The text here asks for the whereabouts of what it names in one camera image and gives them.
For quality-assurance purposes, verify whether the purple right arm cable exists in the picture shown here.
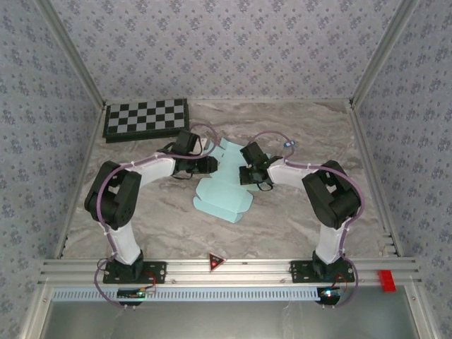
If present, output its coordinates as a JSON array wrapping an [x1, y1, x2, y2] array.
[[252, 131, 364, 310]]

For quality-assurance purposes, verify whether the black and grey checkerboard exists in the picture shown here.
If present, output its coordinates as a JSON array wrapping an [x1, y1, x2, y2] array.
[[102, 97, 190, 144]]

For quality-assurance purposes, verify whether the aluminium frame post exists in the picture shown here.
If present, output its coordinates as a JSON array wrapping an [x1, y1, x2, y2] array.
[[33, 0, 107, 107], [351, 0, 423, 107]]

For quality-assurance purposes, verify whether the red triangle sign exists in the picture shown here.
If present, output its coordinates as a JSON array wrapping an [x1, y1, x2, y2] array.
[[207, 252, 227, 273]]

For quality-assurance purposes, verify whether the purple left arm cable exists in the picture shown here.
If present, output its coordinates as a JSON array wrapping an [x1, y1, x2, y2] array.
[[93, 121, 218, 311]]

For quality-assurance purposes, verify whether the slotted light blue cable duct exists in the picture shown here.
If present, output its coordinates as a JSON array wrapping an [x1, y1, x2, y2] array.
[[52, 286, 319, 302]]

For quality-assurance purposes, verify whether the long aluminium cross rail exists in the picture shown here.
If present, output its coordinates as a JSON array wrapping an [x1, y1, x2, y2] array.
[[38, 258, 423, 286]]

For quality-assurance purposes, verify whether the grey metal panel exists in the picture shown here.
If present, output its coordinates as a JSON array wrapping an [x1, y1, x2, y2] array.
[[49, 299, 420, 339]]

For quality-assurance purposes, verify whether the large red block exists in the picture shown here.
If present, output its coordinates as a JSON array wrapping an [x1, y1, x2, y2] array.
[[376, 270, 398, 293]]

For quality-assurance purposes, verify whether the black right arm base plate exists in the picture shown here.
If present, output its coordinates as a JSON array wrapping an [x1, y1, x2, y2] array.
[[290, 260, 356, 283]]

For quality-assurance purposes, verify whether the light blue paper box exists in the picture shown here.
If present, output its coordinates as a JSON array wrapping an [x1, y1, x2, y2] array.
[[192, 138, 283, 224]]

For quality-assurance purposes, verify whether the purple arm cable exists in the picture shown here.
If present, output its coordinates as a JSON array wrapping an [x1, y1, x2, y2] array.
[[93, 121, 218, 311], [252, 131, 364, 310]]

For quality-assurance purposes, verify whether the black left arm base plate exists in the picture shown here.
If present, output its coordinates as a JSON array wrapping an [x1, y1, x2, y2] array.
[[102, 260, 167, 285]]

